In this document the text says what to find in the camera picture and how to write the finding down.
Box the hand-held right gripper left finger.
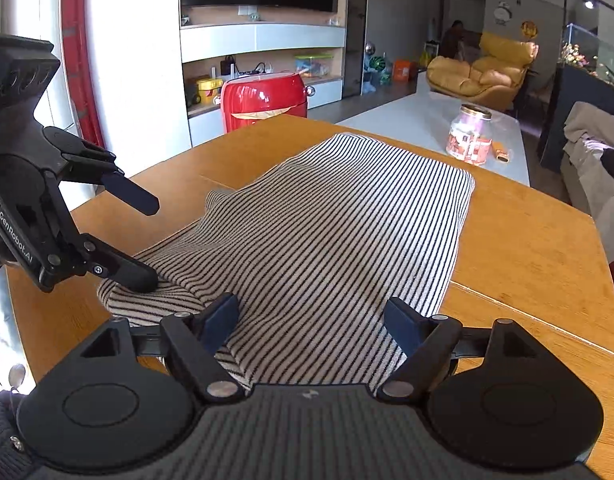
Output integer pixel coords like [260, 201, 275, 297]
[79, 291, 244, 404]

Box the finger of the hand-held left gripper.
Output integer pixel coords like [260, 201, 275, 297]
[67, 232, 160, 294]
[43, 126, 162, 216]

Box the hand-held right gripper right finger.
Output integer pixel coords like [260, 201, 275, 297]
[377, 296, 538, 404]

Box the black white striped garment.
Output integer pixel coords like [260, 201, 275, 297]
[97, 132, 476, 394]

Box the yellow toy truck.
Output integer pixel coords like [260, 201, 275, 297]
[194, 77, 224, 106]

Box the red glossy rounded case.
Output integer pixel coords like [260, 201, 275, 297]
[221, 72, 310, 134]

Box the glass candy jar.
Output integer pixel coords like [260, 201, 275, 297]
[446, 103, 494, 167]

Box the white coffee table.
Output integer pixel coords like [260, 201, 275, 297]
[337, 71, 532, 186]

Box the white wooden television cabinet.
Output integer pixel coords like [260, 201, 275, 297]
[179, 5, 348, 133]

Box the green lid plastic box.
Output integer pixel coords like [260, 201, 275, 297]
[294, 54, 334, 80]

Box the grey sofa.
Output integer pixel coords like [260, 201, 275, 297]
[559, 101, 614, 222]

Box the orange cardboard box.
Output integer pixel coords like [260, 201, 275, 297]
[393, 59, 419, 82]

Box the yellow leather armchair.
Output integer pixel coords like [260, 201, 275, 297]
[427, 31, 540, 113]

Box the dark fish tank cabinet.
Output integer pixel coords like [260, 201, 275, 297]
[537, 64, 614, 174]

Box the beige blanket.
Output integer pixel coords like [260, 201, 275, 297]
[563, 101, 614, 153]

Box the glass fish tank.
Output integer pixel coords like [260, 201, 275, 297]
[557, 0, 614, 96]

